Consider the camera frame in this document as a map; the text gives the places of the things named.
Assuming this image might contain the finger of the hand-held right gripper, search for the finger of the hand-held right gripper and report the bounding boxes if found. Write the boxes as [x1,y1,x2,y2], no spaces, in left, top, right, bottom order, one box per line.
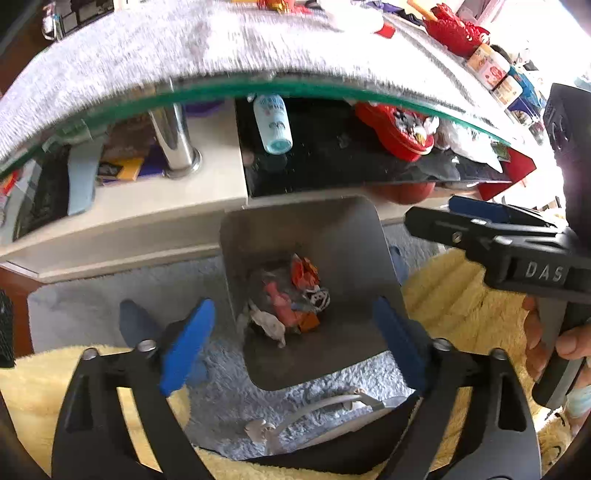
[449,195,556,228]
[404,204,570,258]

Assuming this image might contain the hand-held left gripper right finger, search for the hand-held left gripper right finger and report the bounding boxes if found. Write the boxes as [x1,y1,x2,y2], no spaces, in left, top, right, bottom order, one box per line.
[372,296,542,480]

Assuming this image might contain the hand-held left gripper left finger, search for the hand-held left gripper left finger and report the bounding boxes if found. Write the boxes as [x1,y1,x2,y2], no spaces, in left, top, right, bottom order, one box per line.
[51,298,217,480]

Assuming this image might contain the white tissue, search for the white tissue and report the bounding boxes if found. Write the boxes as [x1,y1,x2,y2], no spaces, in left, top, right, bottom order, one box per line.
[248,302,288,348]

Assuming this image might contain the black and white wrapper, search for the black and white wrapper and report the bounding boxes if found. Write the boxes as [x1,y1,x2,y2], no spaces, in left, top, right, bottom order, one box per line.
[304,286,332,311]

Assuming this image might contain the pink plastic cup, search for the pink plastic cup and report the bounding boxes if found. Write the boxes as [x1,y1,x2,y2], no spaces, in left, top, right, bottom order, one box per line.
[264,281,303,326]

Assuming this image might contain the orange wrapper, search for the orange wrapper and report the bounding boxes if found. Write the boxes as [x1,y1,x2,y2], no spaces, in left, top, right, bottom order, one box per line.
[290,253,321,291]

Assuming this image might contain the grey trash bin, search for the grey trash bin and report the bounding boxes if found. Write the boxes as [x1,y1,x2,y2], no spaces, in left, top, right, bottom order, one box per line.
[219,195,415,392]

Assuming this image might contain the person's right hand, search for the person's right hand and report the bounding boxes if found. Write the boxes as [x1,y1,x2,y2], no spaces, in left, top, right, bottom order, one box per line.
[523,295,591,382]

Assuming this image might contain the orange basketball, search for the orange basketball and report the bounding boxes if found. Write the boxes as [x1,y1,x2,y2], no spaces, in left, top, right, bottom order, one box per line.
[368,181,438,205]

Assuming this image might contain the white plastic bag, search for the white plastic bag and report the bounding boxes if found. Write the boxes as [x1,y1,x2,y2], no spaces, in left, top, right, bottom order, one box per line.
[438,121,505,173]

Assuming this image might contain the yellow fluffy clothing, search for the yellow fluffy clothing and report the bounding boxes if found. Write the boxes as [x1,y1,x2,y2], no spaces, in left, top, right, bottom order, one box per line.
[0,249,571,480]

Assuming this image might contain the blue round tin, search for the blue round tin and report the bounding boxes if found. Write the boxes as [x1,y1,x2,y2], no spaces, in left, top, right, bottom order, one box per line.
[507,68,543,126]

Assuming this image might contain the red tray under glass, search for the red tray under glass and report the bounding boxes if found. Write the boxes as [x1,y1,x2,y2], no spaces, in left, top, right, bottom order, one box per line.
[355,102,435,162]

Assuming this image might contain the red plastic basket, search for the red plastic basket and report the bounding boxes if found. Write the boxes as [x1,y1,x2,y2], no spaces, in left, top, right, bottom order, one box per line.
[424,2,491,57]

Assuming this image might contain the yellow and black book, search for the yellow and black book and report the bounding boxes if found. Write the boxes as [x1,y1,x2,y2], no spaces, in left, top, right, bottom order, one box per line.
[98,156,145,184]

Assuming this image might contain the white bottle with blue cap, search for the white bottle with blue cap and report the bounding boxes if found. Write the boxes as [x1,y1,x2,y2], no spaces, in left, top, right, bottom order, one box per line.
[252,93,294,155]

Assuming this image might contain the chrome table leg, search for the chrome table leg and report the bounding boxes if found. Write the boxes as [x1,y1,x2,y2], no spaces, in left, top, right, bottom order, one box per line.
[147,103,204,179]

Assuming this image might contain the grey woven table mat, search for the grey woven table mat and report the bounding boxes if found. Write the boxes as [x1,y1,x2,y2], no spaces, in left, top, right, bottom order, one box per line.
[0,0,511,160]

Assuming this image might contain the white cable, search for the white cable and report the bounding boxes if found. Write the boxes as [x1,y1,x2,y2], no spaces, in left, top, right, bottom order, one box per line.
[244,387,386,459]

